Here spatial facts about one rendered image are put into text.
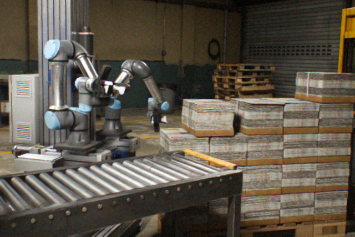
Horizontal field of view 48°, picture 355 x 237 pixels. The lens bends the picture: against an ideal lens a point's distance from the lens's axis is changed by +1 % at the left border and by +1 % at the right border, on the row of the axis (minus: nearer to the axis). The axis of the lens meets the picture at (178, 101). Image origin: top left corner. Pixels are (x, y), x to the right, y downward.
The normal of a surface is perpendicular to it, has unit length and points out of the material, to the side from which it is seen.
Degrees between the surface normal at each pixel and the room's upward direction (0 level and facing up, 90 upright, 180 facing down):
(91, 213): 90
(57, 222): 90
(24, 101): 90
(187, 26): 90
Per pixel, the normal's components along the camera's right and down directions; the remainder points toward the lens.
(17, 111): -0.29, 0.09
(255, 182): 0.24, 0.11
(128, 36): 0.59, 0.10
